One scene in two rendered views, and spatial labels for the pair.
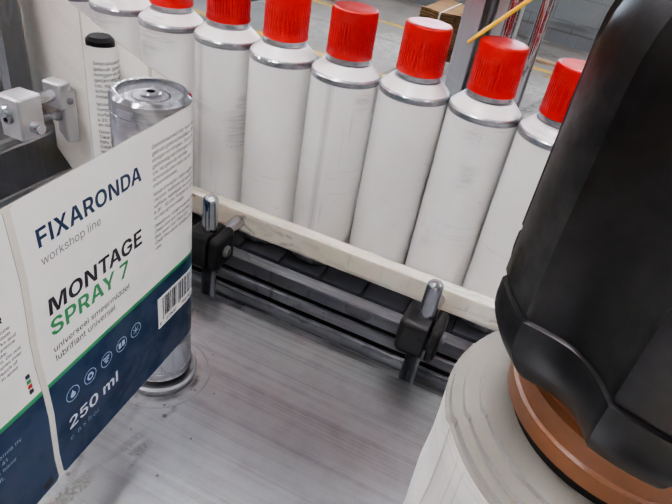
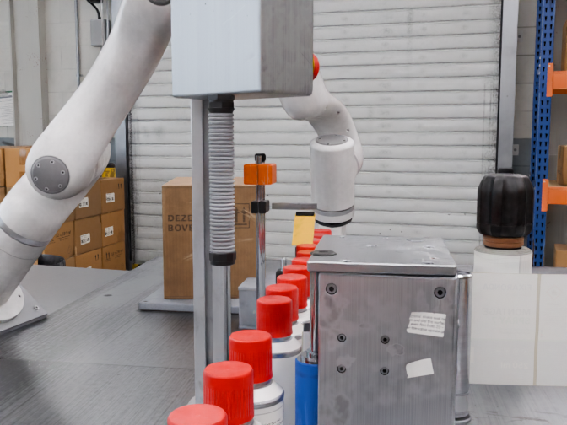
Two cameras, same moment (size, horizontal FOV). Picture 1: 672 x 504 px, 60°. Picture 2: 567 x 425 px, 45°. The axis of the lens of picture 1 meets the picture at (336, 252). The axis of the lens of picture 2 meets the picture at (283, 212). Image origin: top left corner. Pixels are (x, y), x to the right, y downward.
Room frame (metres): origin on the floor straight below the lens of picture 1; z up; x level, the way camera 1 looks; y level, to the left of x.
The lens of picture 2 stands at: (0.61, 0.88, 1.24)
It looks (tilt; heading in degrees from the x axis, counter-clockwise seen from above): 7 degrees down; 260
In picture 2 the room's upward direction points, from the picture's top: straight up
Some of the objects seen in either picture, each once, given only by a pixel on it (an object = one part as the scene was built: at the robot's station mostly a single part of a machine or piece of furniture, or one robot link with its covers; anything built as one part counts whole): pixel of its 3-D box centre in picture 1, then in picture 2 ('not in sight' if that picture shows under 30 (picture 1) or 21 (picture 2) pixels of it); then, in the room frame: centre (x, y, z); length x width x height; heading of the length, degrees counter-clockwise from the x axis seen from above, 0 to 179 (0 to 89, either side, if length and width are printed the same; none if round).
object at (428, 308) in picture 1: (418, 346); not in sight; (0.31, -0.07, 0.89); 0.03 x 0.03 x 0.12; 72
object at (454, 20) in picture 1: (466, 34); not in sight; (4.60, -0.68, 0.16); 0.65 x 0.54 x 0.32; 68
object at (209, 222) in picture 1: (222, 250); not in sight; (0.38, 0.09, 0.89); 0.06 x 0.03 x 0.12; 162
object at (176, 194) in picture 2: not in sight; (217, 233); (0.48, -0.85, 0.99); 0.30 x 0.24 x 0.27; 83
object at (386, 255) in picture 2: not in sight; (380, 251); (0.43, 0.34, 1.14); 0.14 x 0.11 x 0.01; 72
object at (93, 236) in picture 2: not in sight; (37, 225); (1.52, -4.28, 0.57); 1.20 x 0.85 x 1.14; 66
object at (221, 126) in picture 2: not in sight; (222, 180); (0.54, 0.03, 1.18); 0.04 x 0.04 x 0.21
